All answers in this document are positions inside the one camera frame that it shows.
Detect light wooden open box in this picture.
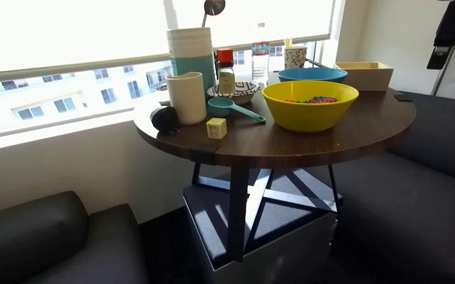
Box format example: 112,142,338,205
334,60,394,93

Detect white building outside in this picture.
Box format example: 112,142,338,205
0,60,176,139

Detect cream cylindrical mug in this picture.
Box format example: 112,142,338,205
165,71,208,126

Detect black leather sofa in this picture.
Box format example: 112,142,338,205
0,189,150,284

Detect white and teal canister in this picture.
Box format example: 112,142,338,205
165,27,217,93

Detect metal ladle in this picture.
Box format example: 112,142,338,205
200,0,227,28

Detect white window mullion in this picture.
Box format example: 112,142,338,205
162,0,180,30

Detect red cup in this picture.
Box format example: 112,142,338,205
214,47,235,69

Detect speckled patterned paper cup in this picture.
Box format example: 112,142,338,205
282,44,309,71

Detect blue plastic bowl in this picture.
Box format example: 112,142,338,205
274,66,350,84

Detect wide white roller blind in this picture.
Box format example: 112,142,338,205
0,0,172,85

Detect colourful candies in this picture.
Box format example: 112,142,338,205
284,95,341,106

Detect dark grey fabric sofa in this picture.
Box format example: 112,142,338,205
331,91,455,284

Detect narrow white roller blind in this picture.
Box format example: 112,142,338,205
170,0,339,50

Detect black round brush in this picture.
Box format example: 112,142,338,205
148,106,181,136

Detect small cream jar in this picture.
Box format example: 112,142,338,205
216,68,238,95

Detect teal measuring scoop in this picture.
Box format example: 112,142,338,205
206,96,266,126

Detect black white patterned plate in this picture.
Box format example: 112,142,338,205
205,80,263,106

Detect yellow plastic bowl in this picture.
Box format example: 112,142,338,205
260,79,360,134

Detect small yellow wooden cube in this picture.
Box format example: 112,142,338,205
205,117,229,140

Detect thin grey metal pole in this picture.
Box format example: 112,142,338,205
431,49,455,98

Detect round dark wooden table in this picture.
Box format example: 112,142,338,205
131,73,418,265

